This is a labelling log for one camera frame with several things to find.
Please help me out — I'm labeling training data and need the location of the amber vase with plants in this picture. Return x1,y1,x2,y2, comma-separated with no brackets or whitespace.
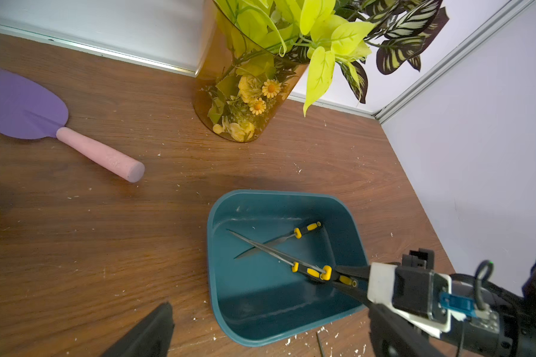
193,0,449,143

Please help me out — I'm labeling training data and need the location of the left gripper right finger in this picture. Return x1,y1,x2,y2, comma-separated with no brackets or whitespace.
369,304,443,357

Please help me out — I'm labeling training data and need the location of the teal plastic storage box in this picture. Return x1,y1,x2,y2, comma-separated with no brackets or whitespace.
207,190,369,347

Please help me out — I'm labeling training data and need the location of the purple toy shovel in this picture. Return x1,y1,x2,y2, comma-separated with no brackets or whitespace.
0,68,145,183

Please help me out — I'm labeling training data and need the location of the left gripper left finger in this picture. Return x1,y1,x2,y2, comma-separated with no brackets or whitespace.
101,302,175,357

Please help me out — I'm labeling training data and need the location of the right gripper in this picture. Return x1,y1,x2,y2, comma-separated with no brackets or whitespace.
332,249,500,339

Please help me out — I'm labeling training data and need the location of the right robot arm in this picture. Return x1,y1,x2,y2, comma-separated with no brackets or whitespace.
326,248,536,356

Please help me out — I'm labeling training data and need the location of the file tool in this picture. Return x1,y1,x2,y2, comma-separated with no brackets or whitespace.
315,332,326,357
228,229,332,281
320,266,358,288
235,221,323,260

